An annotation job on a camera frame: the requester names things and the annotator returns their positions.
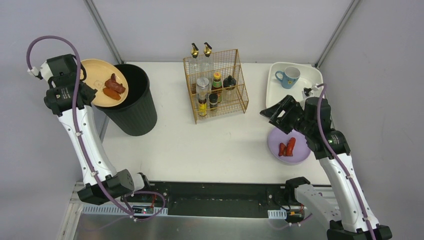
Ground purple plate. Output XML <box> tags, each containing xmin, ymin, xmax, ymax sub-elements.
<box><xmin>267</xmin><ymin>127</ymin><xmax>311</xmax><ymax>165</ymax></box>

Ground red sausage pieces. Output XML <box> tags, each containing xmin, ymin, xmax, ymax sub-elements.
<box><xmin>278</xmin><ymin>137</ymin><xmax>296</xmax><ymax>157</ymax></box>

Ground blue white mug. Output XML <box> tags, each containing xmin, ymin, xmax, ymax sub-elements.
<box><xmin>274</xmin><ymin>66</ymin><xmax>301</xmax><ymax>89</ymax></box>

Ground yellow plate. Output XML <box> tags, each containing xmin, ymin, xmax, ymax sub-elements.
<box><xmin>81</xmin><ymin>58</ymin><xmax>129</xmax><ymax>108</ymax></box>

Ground brown sausage pieces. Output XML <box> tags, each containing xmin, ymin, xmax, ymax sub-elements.
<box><xmin>102</xmin><ymin>73</ymin><xmax>127</xmax><ymax>101</ymax></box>

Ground black lid glass jar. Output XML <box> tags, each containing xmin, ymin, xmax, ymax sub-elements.
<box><xmin>223</xmin><ymin>75</ymin><xmax>237</xmax><ymax>103</ymax></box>

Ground yellow cap green bottle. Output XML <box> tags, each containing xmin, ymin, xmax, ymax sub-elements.
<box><xmin>211</xmin><ymin>72</ymin><xmax>223</xmax><ymax>103</ymax></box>

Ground small black cap jar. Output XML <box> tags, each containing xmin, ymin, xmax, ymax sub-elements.
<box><xmin>208</xmin><ymin>93</ymin><xmax>218</xmax><ymax>111</ymax></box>

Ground small yellow label bottle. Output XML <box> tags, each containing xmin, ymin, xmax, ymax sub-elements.
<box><xmin>198</xmin><ymin>98</ymin><xmax>208</xmax><ymax>117</ymax></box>

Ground silver lid spice jar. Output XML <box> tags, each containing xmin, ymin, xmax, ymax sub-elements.
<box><xmin>195</xmin><ymin>77</ymin><xmax>210</xmax><ymax>102</ymax></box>

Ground glass oil bottle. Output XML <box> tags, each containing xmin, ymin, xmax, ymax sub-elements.
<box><xmin>201</xmin><ymin>42</ymin><xmax>215</xmax><ymax>80</ymax></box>

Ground glass bottle with brown sauce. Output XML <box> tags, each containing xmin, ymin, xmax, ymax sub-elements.
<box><xmin>188</xmin><ymin>42</ymin><xmax>201</xmax><ymax>94</ymax></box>

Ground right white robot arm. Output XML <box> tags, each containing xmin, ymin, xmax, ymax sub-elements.
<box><xmin>260</xmin><ymin>95</ymin><xmax>393</xmax><ymax>240</ymax></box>

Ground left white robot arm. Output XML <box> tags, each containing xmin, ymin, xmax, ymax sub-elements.
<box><xmin>41</xmin><ymin>54</ymin><xmax>147</xmax><ymax>205</ymax></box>

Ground white rectangular basin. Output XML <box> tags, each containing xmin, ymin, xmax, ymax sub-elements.
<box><xmin>265</xmin><ymin>62</ymin><xmax>324</xmax><ymax>108</ymax></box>

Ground black ribbed trash bin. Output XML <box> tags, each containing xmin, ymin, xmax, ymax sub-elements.
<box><xmin>98</xmin><ymin>63</ymin><xmax>158</xmax><ymax>136</ymax></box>

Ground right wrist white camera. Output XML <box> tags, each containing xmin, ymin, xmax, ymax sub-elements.
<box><xmin>302</xmin><ymin>84</ymin><xmax>321</xmax><ymax>99</ymax></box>

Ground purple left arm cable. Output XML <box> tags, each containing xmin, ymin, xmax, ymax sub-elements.
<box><xmin>26</xmin><ymin>35</ymin><xmax>167</xmax><ymax>223</ymax></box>

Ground gold wire rack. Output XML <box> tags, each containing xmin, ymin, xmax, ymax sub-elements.
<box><xmin>183</xmin><ymin>49</ymin><xmax>249</xmax><ymax>123</ymax></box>

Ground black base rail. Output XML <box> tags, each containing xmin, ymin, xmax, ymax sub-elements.
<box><xmin>127</xmin><ymin>181</ymin><xmax>301</xmax><ymax>218</ymax></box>

